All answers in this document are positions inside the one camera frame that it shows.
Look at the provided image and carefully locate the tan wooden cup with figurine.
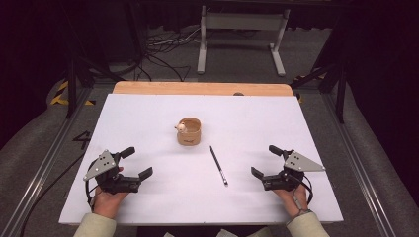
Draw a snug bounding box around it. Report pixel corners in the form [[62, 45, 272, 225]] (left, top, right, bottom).
[[174, 117, 203, 147]]

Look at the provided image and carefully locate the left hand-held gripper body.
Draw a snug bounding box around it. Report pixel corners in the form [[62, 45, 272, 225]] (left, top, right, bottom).
[[83, 149, 141, 195]]

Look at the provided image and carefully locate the white metal stand frame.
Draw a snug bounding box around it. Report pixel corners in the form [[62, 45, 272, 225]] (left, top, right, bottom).
[[197, 5, 292, 78]]

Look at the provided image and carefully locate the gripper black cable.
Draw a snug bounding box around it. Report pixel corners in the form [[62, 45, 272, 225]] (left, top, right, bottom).
[[300, 174, 315, 205], [19, 151, 97, 237]]

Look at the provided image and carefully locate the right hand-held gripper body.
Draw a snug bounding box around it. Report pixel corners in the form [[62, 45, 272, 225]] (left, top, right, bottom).
[[262, 149, 327, 193]]

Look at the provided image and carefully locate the yellow black hazard tape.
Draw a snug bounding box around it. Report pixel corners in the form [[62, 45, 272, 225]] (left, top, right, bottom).
[[49, 80, 97, 107]]

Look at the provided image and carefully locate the aluminium floor rail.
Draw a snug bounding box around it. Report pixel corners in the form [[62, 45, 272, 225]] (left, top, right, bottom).
[[0, 86, 95, 237], [320, 92, 398, 237]]

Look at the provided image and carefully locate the person's left hand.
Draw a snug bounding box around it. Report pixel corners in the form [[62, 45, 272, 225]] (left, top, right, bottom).
[[92, 166, 129, 220]]

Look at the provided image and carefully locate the bundle of floor cables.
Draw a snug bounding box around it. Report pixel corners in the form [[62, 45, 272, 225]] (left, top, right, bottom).
[[135, 27, 203, 83]]

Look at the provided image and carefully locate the white table mat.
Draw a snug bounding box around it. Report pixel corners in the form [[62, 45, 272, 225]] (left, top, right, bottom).
[[58, 93, 345, 227]]

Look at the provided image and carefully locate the black pencil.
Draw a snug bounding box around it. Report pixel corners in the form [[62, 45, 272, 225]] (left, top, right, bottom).
[[208, 144, 229, 188]]

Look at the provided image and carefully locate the grey wristband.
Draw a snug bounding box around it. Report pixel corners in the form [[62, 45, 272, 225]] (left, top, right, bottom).
[[293, 196, 313, 218]]

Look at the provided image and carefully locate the person's right hand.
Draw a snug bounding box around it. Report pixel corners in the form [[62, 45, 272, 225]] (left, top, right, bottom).
[[272, 185, 310, 219]]

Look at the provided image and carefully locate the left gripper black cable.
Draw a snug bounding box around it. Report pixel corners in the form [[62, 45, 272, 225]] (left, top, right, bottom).
[[19, 151, 97, 237]]

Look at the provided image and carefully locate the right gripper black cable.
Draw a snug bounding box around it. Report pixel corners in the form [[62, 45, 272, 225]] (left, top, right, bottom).
[[300, 174, 315, 205]]

